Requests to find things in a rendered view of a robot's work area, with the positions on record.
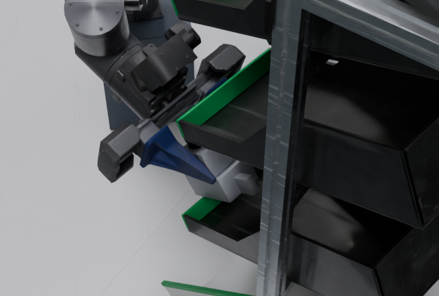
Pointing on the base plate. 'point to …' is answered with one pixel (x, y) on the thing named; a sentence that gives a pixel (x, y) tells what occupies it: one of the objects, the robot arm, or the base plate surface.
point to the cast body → (223, 176)
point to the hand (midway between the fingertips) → (206, 144)
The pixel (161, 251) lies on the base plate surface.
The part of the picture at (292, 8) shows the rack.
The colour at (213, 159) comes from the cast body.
